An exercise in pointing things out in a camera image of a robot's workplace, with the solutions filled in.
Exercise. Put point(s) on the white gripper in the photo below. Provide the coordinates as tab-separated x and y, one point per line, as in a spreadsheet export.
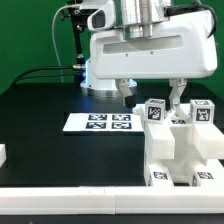
179	47

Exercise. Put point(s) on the white frame wall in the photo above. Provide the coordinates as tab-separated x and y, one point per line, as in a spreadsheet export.
111	200

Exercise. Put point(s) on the printed marker sheet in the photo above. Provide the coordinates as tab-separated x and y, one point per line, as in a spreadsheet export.
109	122

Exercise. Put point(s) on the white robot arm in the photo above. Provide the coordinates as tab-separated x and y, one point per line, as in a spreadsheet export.
139	16

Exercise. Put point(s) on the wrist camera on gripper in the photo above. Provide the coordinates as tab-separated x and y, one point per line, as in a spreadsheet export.
105	18

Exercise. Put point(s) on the white chair back part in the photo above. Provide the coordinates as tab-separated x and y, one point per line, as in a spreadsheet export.
178	136

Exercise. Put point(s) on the white chair seat part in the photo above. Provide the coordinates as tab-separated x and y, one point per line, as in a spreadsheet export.
180	169

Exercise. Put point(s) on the small white tagged cube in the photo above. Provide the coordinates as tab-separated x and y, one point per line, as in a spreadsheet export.
155	110

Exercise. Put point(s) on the white block left edge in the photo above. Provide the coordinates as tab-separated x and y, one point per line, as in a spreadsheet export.
2	154

